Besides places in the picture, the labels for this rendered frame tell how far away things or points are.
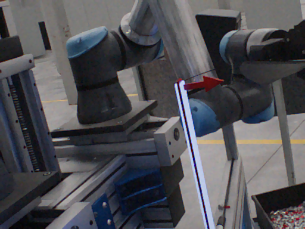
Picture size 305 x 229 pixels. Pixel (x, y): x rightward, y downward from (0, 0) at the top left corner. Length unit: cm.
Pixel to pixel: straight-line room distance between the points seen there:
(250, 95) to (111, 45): 45
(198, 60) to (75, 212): 35
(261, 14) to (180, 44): 641
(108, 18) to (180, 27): 1002
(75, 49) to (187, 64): 42
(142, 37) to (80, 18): 1028
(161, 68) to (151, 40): 171
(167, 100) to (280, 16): 440
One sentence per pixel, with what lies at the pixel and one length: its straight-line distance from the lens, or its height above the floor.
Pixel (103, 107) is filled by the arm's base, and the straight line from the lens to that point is 119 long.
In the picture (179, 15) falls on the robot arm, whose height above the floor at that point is 127.
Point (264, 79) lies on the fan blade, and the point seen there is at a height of 115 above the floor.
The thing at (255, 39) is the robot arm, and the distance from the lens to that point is 87.
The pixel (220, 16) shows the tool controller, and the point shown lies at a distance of 120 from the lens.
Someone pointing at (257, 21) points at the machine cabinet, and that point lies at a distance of 729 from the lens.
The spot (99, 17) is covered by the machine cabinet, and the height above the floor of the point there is 125.
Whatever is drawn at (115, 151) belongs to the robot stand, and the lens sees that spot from 120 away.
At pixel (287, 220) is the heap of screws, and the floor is 84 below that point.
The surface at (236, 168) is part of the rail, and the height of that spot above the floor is 86.
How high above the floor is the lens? 130
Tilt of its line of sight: 14 degrees down
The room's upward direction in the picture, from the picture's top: 12 degrees counter-clockwise
